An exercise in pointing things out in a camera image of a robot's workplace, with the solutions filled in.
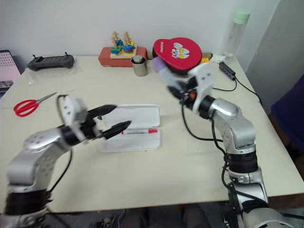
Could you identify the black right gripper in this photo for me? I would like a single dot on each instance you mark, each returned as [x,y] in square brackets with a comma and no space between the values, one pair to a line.
[190,95]

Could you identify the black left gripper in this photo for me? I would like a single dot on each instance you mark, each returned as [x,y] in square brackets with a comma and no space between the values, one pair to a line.
[92,128]

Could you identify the purple capped white marker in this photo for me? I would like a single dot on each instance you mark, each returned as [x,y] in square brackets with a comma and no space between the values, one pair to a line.
[164,70]

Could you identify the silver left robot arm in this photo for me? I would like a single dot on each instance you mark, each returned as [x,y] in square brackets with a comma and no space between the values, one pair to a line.
[35,142]

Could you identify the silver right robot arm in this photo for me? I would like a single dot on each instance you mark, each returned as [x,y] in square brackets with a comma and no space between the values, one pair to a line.
[240,133]

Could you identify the red capped white marker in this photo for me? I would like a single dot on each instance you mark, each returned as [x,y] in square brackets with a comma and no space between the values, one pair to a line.
[140,131]

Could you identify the white plastic pencil case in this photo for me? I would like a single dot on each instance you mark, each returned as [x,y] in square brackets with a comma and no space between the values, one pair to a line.
[142,116]

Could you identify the red round cartoon case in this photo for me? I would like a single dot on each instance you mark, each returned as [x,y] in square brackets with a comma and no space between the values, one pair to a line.
[180,51]

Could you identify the small yellow object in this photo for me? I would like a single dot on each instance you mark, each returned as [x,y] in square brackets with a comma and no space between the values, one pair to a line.
[205,59]

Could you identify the metal cup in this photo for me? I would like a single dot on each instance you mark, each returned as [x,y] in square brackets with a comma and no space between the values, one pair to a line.
[139,67]

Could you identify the crumpled white wrapper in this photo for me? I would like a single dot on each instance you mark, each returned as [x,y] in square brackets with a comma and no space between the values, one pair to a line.
[218,58]

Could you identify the black usb hub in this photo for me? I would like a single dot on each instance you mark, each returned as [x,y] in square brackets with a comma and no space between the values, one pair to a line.
[226,70]

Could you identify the red rectangular box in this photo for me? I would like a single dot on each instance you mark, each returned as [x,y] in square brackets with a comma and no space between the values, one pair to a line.
[104,59]

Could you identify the clear plastic bag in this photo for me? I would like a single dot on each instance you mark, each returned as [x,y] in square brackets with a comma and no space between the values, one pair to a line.
[72,72]

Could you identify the wooden peg stacking toy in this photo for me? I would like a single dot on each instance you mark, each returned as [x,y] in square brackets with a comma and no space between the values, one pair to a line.
[127,48]

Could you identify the clear bottle green lid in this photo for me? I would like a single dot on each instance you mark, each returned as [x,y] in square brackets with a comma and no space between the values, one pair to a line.
[234,35]

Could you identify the black handheld controller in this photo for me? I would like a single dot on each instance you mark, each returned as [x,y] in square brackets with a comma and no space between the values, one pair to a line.
[50,62]

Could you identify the person in blue clothing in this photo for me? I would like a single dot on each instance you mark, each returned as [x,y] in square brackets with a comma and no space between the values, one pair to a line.
[289,107]

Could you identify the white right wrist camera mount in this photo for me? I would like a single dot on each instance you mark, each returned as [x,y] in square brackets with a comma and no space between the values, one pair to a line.
[204,78]

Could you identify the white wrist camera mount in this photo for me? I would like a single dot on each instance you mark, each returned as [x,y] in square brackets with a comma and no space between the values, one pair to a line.
[204,78]
[71,107]

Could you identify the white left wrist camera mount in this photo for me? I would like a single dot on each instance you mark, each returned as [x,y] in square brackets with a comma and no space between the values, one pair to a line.
[71,107]

